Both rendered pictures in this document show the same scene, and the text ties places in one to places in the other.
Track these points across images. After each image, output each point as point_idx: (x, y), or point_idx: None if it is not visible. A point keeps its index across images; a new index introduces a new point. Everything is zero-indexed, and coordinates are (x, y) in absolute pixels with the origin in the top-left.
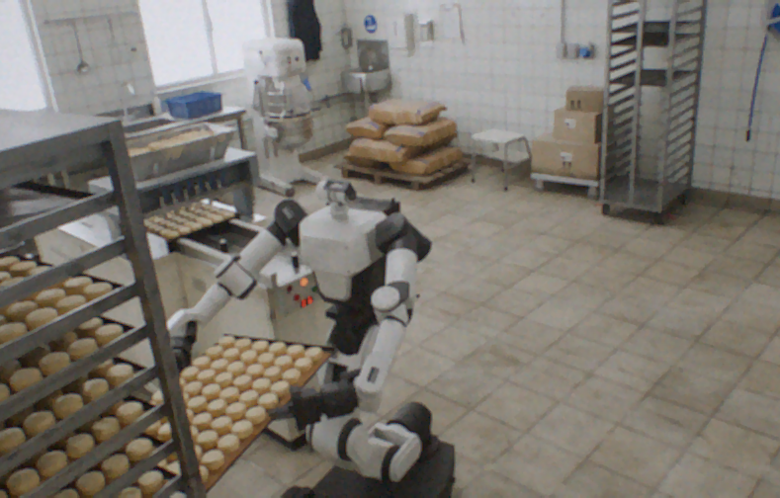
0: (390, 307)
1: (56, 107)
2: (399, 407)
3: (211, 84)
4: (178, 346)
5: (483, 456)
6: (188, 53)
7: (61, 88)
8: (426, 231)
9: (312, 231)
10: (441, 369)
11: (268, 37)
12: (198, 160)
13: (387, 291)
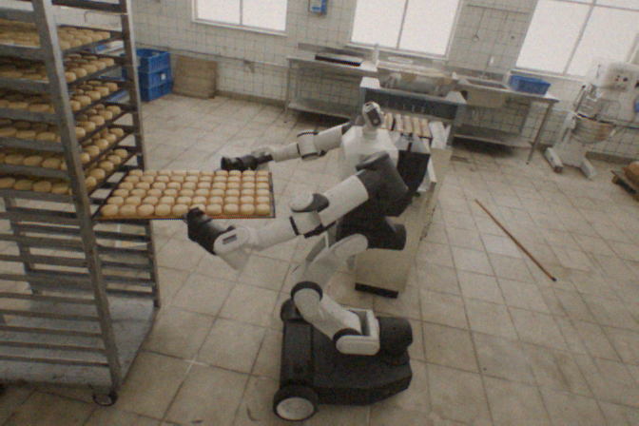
0: (292, 208)
1: (448, 56)
2: (438, 325)
3: (554, 78)
4: (241, 159)
5: (440, 408)
6: (551, 52)
7: (455, 46)
8: (629, 249)
9: (346, 136)
10: (500, 332)
11: (626, 61)
12: (424, 90)
13: (304, 196)
